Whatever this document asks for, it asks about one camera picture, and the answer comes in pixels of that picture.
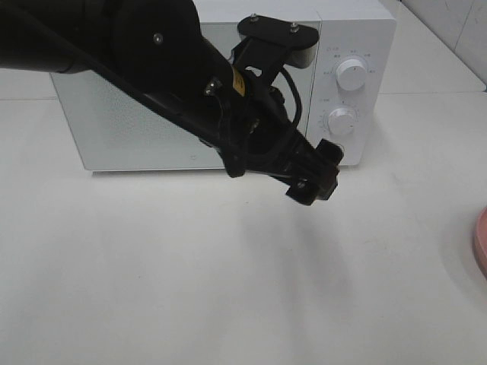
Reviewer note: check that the round door release button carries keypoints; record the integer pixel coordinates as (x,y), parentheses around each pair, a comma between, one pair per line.
(343,150)

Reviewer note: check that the white timer knob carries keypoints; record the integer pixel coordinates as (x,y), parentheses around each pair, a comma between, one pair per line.
(341,121)

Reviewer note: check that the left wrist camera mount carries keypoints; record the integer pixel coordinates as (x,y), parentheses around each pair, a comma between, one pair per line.
(268,44)

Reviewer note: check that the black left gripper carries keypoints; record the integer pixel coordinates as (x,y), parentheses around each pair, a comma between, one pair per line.
(253,132)

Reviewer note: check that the pink plate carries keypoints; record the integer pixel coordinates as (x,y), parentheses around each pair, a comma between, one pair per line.
(479,241)

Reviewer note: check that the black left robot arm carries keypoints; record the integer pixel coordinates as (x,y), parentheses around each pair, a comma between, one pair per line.
(153,51)

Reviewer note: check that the white microwave door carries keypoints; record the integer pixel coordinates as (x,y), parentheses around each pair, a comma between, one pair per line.
(113,132)

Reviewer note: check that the upper white power knob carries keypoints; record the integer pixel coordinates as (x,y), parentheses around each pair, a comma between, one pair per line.
(351,73)

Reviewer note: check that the white microwave oven body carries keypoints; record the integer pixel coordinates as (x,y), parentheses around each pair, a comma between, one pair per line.
(363,29)

